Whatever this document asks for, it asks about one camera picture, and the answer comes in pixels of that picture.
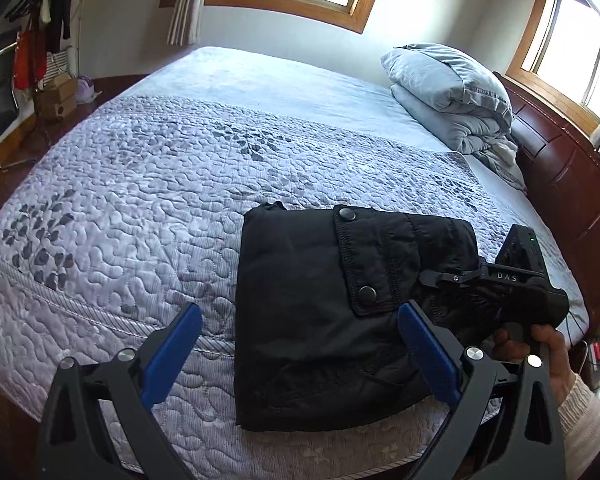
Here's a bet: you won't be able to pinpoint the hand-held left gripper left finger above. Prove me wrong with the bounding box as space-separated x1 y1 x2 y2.
39 302 203 480

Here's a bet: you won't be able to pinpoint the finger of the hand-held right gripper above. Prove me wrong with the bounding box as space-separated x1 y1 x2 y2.
419 267 488 291

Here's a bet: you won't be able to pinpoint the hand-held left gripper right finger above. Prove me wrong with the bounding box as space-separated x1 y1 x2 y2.
397 300 567 480

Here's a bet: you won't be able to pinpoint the black pants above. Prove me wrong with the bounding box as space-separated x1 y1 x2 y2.
234 201 506 432

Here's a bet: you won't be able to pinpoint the person's right forearm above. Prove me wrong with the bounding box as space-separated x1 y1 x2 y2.
555 372 600 480

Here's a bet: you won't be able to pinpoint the person's right hand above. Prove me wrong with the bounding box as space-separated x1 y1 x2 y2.
491 324 578 403

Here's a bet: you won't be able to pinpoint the dark wooden headboard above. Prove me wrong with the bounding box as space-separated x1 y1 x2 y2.
492 71 600 326

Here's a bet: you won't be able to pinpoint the crumpled grey cloth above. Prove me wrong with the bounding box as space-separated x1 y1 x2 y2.
472 135 528 192

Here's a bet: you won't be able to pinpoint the lilac quilted bedspread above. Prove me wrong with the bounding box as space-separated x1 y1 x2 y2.
0 94 498 478

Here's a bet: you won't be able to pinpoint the folded grey-blue duvet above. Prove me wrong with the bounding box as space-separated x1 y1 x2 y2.
380 44 514 153

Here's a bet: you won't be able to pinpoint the pale blue bed sheet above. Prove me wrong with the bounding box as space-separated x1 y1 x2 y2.
107 46 591 348

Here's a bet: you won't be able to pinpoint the large cardboard box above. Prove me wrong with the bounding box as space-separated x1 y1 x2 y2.
34 92 78 121

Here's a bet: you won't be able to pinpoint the purple plastic item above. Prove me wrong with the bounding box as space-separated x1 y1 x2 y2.
75 75 102 103

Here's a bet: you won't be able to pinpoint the small cardboard box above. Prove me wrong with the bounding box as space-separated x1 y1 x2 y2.
42 76 77 101

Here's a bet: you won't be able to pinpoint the striped white basket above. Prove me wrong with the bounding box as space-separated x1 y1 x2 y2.
47 49 76 81

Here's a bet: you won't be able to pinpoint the hanging red bag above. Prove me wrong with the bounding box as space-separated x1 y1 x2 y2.
11 27 48 92

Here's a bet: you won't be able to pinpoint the hanging black garment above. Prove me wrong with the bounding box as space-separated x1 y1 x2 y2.
45 0 77 54

